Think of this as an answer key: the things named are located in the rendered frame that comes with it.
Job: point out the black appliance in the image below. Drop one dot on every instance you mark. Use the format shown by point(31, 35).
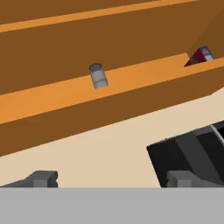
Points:
point(189, 157)

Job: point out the red and blue box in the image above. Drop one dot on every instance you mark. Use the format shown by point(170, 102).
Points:
point(201, 56)

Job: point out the grey metal can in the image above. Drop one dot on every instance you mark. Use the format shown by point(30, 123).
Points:
point(98, 76)

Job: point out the brown wooden open cabinet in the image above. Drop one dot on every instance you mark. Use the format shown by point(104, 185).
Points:
point(87, 58)

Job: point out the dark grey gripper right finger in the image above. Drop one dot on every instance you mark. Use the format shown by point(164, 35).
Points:
point(183, 179)

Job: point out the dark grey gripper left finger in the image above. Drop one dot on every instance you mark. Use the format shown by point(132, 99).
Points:
point(43, 178)

